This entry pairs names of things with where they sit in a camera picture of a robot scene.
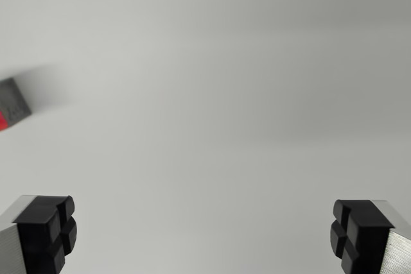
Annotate black-padded metal gripper left finger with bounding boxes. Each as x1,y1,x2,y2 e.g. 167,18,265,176
0,194,78,274

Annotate black-padded metal gripper right finger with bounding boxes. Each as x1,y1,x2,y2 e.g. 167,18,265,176
329,199,411,274

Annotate grey plastic cube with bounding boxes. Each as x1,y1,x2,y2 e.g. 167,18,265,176
0,77,33,128

